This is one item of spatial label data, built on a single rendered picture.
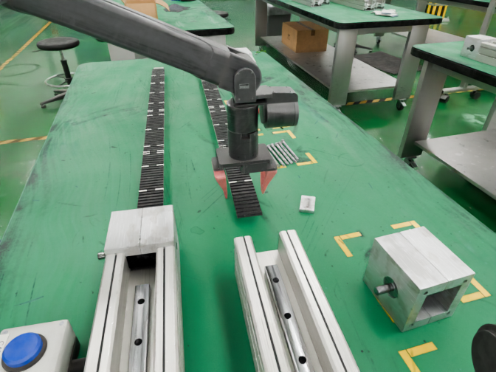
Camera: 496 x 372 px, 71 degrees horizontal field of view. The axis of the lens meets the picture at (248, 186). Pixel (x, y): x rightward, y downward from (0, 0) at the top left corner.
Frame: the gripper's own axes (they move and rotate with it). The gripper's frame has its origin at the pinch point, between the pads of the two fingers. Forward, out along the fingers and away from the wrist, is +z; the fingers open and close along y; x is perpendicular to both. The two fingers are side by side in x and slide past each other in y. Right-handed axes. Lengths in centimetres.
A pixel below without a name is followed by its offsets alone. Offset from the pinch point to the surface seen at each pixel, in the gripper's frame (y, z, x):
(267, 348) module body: -4.3, -5.3, -37.4
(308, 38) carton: 137, 45, 340
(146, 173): -20.4, -0.4, 10.7
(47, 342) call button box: -29.9, -3.1, -30.2
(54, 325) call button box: -29.7, -3.1, -27.8
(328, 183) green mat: 20.7, 3.5, 3.7
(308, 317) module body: 2.1, -3.6, -33.6
